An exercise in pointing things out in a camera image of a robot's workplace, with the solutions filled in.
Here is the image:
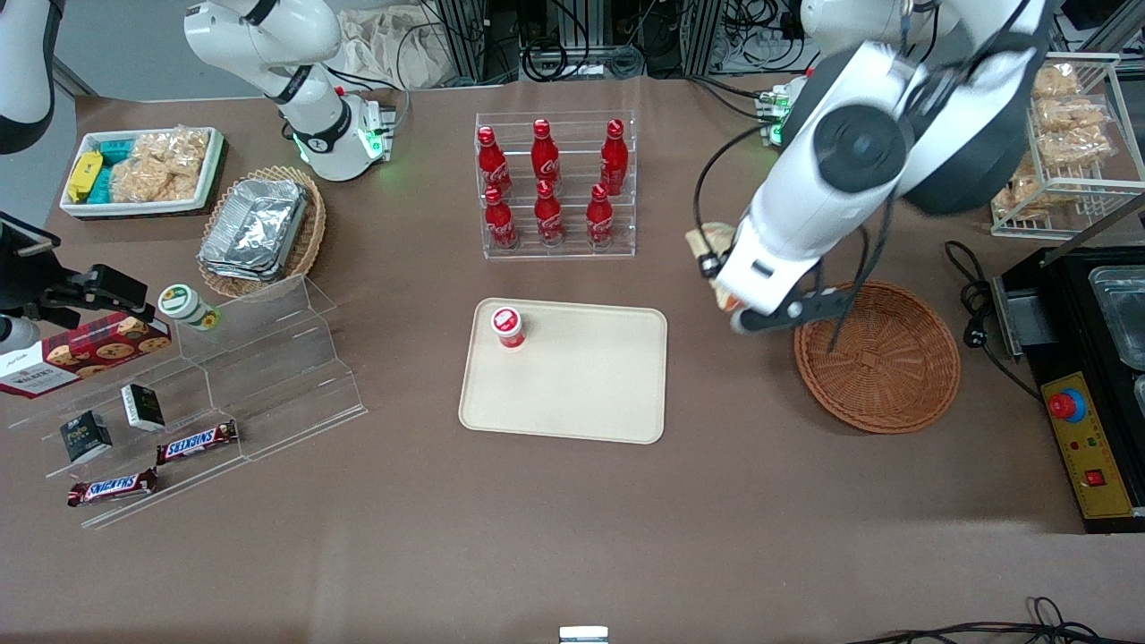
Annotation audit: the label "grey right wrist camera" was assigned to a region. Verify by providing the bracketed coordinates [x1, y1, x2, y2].
[0, 315, 42, 356]

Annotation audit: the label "red lidded small cup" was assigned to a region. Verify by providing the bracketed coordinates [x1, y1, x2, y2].
[490, 306, 527, 351]

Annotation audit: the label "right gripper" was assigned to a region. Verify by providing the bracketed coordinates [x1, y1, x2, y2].
[0, 213, 149, 331]

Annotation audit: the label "steel pan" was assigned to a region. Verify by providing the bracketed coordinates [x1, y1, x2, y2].
[1087, 266, 1145, 372]

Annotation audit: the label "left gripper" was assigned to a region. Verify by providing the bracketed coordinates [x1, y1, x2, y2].
[714, 206, 862, 337]

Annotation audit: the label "triangular sandwich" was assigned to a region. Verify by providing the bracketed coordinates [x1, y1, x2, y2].
[684, 219, 749, 312]

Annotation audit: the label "clear bag of rice crackers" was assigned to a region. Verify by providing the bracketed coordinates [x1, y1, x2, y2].
[109, 130, 211, 203]

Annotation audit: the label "white rectangular snack bin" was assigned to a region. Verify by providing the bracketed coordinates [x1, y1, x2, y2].
[59, 126, 225, 218]

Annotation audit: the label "oval tan wicker basket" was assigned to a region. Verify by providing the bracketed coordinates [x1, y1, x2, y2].
[197, 165, 327, 301]

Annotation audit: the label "crumpled beige cloth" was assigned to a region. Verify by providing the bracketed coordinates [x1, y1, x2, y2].
[335, 7, 450, 90]

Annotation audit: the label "stacked aluminium foil containers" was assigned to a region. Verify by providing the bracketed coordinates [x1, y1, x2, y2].
[199, 177, 310, 283]

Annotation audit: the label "clear acrylic stepped display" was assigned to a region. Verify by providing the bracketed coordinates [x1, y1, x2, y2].
[9, 273, 369, 530]

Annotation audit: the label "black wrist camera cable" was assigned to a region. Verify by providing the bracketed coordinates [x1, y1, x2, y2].
[692, 123, 777, 276]

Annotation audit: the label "red cookie box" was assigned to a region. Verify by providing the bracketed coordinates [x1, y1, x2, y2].
[0, 310, 173, 400]

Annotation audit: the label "round brown wicker basket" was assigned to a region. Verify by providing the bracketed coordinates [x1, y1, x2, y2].
[793, 281, 963, 436]

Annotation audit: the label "black appliance with yellow panel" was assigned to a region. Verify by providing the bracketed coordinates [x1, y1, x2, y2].
[990, 192, 1145, 535]

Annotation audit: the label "clear acrylic bottle rack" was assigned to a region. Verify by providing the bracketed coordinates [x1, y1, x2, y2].
[474, 110, 638, 261]

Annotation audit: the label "yellow snack packet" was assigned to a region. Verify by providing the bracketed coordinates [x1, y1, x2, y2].
[67, 150, 104, 203]

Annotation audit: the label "black power cable with plug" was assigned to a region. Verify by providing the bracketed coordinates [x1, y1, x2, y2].
[944, 240, 1043, 401]

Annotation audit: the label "clear bag of fried snacks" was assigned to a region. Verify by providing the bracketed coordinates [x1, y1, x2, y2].
[995, 175, 1046, 221]
[1033, 97, 1110, 135]
[1033, 63, 1081, 99]
[1036, 130, 1115, 171]

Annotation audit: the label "beige plastic tray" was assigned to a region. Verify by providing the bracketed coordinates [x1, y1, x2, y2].
[458, 298, 669, 445]

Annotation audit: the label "white wire rack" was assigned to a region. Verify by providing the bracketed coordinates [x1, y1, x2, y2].
[989, 52, 1145, 241]

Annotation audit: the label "aluminium frame post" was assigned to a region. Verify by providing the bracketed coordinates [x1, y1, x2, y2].
[682, 0, 727, 78]
[434, 0, 491, 87]

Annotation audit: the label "Snickers chocolate bar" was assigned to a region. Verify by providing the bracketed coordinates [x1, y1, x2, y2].
[67, 468, 159, 508]
[157, 419, 240, 465]

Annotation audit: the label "coiled grey black cables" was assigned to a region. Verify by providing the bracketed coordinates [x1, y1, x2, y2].
[519, 31, 647, 83]

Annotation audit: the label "red cola bottle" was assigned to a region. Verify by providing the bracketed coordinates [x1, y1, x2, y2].
[586, 183, 615, 247]
[477, 126, 513, 196]
[531, 119, 562, 184]
[534, 180, 566, 247]
[483, 185, 519, 250]
[600, 119, 629, 196]

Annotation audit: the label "small black box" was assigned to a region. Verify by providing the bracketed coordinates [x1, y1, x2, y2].
[121, 384, 166, 432]
[59, 411, 114, 463]

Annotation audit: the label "green lidded white jar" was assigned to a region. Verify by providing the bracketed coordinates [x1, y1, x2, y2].
[157, 284, 221, 332]

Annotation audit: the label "black floor cable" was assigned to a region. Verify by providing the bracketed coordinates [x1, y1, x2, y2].
[845, 597, 1145, 644]

